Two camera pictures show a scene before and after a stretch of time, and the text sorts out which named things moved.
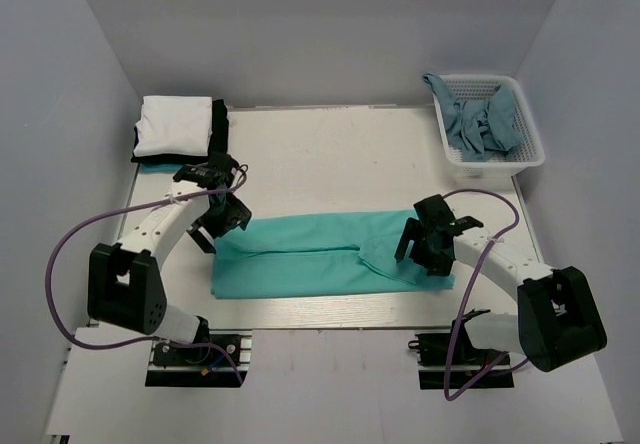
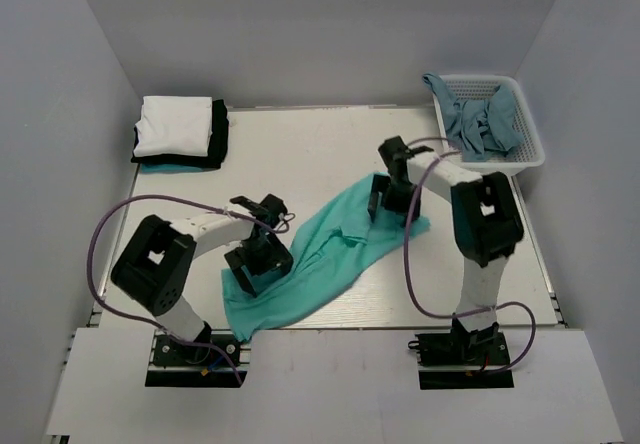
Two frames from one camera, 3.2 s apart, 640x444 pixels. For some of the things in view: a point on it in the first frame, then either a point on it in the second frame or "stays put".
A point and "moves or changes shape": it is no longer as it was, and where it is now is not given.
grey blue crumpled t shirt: x=480 y=126 stays put
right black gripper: x=440 y=266 → x=380 y=184
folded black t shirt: x=219 y=141 stays put
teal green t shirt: x=317 y=254 moves or changes shape
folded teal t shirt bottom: x=161 y=167 stays put
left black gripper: x=237 y=215 → x=279 y=257
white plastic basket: x=482 y=87 stays put
